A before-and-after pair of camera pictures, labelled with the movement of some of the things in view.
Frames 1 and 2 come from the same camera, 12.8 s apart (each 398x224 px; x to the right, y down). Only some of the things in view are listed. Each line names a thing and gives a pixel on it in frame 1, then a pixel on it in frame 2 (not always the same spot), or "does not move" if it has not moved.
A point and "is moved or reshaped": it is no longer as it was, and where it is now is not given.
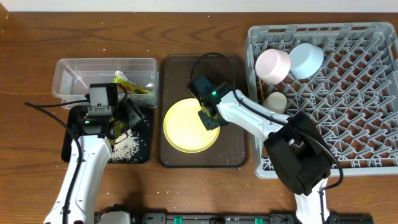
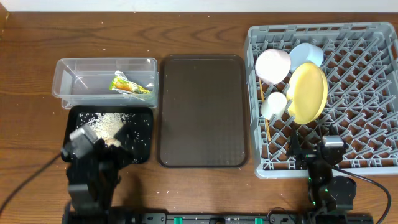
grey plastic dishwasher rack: (353, 99) does not move
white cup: (275, 102) does not move
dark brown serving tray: (176, 72) does not move
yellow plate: (185, 129) → (306, 92)
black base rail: (129, 214) does not move
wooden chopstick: (261, 89) does not move
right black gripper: (208, 124) → (306, 156)
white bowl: (272, 66) does not move
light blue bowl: (306, 59) does not move
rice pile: (125, 149) is moved or reshaped
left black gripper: (129, 106) → (115, 155)
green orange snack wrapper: (131, 87) does not move
